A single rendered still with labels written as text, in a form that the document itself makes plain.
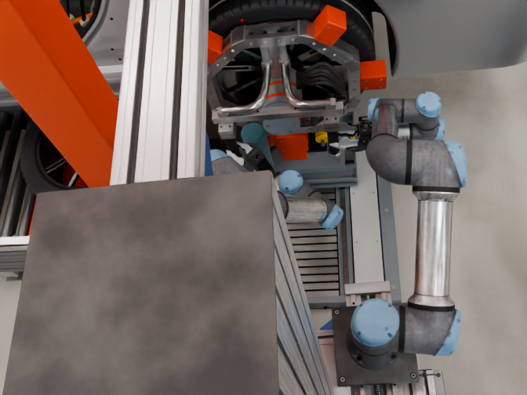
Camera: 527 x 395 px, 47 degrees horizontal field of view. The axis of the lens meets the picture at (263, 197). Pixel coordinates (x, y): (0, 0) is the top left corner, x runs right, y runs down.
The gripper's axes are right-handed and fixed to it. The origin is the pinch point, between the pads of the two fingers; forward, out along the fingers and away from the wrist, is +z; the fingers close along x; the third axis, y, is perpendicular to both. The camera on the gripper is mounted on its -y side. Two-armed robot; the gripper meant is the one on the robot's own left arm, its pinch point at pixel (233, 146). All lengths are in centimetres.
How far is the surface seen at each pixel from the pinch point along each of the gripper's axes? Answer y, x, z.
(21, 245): 40, -79, 62
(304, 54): -5.6, 40.5, 2.7
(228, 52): -22.8, 18.0, 12.4
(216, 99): 0.6, 10.1, 19.3
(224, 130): -12.0, -0.4, -0.6
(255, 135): 9.7, 10.9, 2.6
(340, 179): 69, 36, -10
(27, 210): 52, -69, 84
